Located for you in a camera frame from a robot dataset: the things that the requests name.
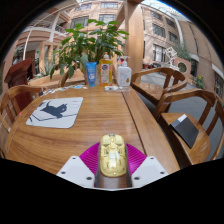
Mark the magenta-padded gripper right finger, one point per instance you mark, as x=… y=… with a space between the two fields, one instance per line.
x=136 y=161

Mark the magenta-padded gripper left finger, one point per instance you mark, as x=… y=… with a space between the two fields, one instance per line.
x=88 y=160

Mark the yellow computer mouse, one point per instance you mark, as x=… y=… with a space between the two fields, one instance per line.
x=112 y=156

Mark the grey cat-print mouse pad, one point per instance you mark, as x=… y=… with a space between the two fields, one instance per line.
x=55 y=113

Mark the black notebook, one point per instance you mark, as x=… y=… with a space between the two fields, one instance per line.
x=185 y=130

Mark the wooden armchair with black notebook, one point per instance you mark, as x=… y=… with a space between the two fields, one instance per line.
x=200 y=150

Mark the empty wooden armchair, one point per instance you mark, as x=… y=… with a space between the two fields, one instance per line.
x=151 y=90

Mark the small white packet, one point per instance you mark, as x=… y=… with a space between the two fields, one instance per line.
x=111 y=88

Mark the wooden chair behind plant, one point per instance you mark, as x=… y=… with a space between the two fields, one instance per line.
x=73 y=78

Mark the blue squeeze tube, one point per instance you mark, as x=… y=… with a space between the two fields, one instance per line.
x=91 y=75

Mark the white pump bottle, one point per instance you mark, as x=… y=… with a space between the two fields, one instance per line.
x=124 y=76

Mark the yellow liquid bottle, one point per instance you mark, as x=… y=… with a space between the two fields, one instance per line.
x=106 y=71

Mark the wooden armchair with red bag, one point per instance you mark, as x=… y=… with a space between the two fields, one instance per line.
x=10 y=96

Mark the yellow flowering plant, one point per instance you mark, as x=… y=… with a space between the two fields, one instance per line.
x=200 y=81

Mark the dark red wooden podium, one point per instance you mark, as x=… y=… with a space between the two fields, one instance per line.
x=18 y=76

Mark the white abstract sculpture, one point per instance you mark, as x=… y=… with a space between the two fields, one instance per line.
x=171 y=56

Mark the large green potted plant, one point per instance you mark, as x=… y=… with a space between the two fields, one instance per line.
x=86 y=41

